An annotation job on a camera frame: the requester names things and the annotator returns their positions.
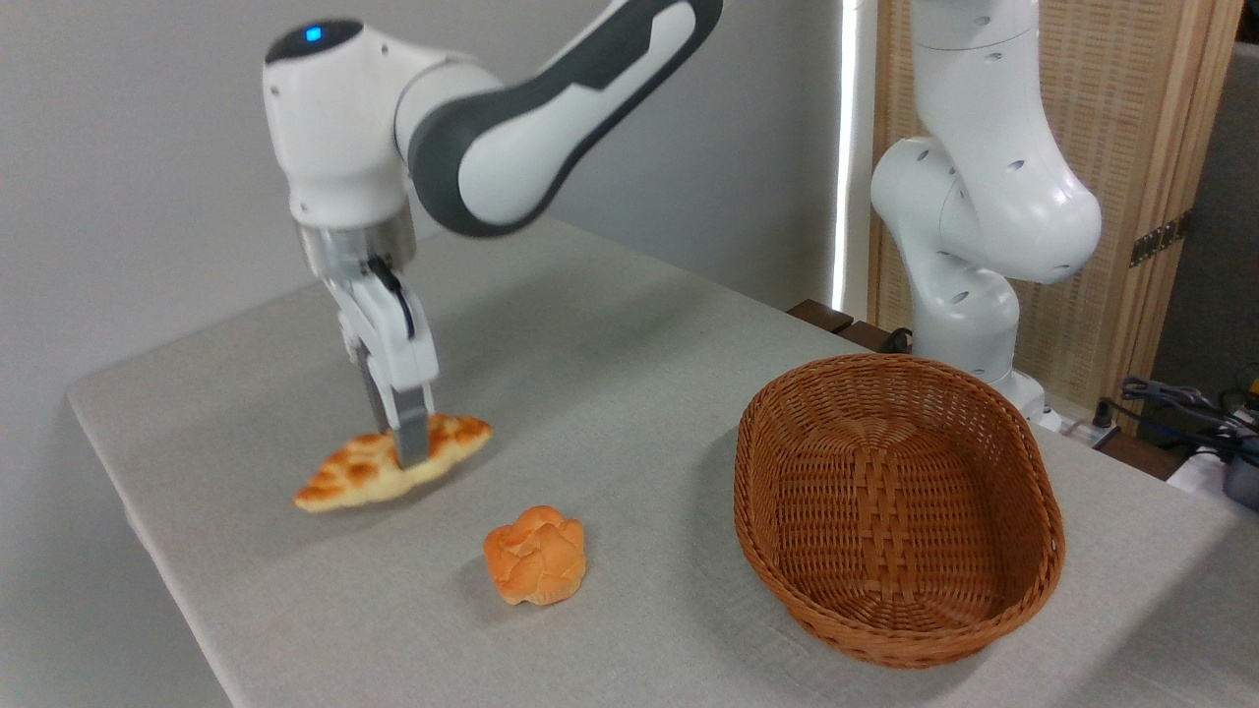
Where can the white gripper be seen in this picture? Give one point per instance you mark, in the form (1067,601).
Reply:
(403,354)

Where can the long braided bread loaf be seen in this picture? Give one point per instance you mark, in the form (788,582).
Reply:
(354,477)

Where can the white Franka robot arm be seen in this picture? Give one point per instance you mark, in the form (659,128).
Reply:
(511,147)

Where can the round orange bread roll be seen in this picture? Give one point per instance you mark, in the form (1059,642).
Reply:
(536,559)

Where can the brown oval wicker basket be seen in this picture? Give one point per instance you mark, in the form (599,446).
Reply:
(885,511)

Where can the gray tablecloth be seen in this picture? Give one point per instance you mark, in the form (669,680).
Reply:
(393,610)

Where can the dark brown wooden furniture edge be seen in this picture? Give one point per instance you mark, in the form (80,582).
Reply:
(821,315)

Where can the metal screen hinge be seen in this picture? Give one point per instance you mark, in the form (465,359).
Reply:
(1161,239)

